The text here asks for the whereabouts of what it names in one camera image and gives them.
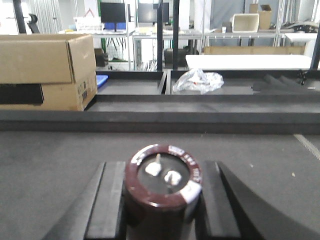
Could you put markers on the dark brown cylindrical capacitor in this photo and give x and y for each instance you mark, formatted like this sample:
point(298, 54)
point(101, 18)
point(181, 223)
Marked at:
point(163, 184)

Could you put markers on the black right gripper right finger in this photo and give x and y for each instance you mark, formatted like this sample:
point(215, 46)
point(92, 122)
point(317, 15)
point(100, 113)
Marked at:
point(229, 210)

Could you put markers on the white plastic basket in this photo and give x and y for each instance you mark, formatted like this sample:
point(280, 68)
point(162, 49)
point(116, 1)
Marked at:
point(88, 23)

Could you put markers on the white table top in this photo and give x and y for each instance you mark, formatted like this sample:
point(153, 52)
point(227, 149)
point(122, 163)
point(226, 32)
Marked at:
point(249, 62)

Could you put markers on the black vertical post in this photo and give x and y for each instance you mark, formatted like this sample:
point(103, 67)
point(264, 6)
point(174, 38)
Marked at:
point(159, 11)

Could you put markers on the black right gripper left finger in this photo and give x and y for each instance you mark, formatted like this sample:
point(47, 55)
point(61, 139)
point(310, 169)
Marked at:
point(98, 213)

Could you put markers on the beige plastic bin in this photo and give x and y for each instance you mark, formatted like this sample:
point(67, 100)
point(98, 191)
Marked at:
point(245, 22)

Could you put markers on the crumpled clear plastic bag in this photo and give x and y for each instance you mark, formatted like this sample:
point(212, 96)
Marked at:
point(198, 80)

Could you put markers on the large cardboard box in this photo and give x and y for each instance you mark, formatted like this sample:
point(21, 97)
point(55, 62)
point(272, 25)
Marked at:
point(55, 72)

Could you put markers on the black foam tray rim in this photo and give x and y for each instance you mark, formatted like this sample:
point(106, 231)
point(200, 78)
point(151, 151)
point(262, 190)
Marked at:
point(249, 102)

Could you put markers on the black computer monitor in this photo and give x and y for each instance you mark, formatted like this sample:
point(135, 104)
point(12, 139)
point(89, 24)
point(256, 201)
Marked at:
point(111, 12)

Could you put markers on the blue plastic crate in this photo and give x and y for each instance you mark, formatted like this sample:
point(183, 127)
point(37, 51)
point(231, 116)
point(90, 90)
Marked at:
point(101, 80)

